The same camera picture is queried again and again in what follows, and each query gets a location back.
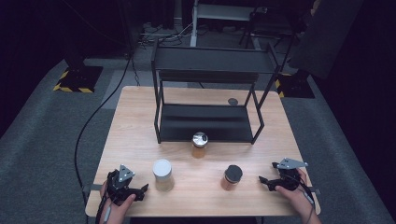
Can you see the person's right hand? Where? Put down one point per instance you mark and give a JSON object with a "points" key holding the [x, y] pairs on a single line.
{"points": [[300, 199]]}

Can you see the black-lid spice jar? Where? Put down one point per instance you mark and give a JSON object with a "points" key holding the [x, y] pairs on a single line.
{"points": [[232, 177]]}

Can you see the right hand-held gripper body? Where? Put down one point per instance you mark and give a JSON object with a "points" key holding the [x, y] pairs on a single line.
{"points": [[288, 182]]}

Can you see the round grey table grommet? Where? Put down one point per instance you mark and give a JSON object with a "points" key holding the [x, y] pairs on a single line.
{"points": [[233, 101]]}

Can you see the black metal two-tier rack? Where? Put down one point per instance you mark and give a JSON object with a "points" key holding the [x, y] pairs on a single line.
{"points": [[205, 123]]}

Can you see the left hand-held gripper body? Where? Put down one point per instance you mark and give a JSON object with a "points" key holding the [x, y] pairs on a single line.
{"points": [[120, 188]]}

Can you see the dark grey panel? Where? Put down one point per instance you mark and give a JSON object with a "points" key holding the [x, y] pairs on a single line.
{"points": [[327, 34]]}

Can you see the person's left hand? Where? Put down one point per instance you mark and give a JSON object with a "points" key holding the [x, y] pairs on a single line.
{"points": [[116, 211]]}

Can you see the white desk frame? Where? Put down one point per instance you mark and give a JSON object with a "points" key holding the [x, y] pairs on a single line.
{"points": [[214, 12]]}

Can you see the black tripod stand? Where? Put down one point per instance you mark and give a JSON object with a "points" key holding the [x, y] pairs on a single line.
{"points": [[264, 21]]}

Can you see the striped-edge black stand base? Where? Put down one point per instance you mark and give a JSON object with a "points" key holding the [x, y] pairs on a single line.
{"points": [[79, 79], [295, 85]]}

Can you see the white-lid spice jar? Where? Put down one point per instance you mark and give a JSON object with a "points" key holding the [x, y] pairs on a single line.
{"points": [[162, 174]]}

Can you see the silver-lid spice jar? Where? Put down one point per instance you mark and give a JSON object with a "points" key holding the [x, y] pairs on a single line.
{"points": [[199, 143]]}

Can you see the grey tape strip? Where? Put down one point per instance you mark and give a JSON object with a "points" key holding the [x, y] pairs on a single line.
{"points": [[93, 187], [316, 191]]}

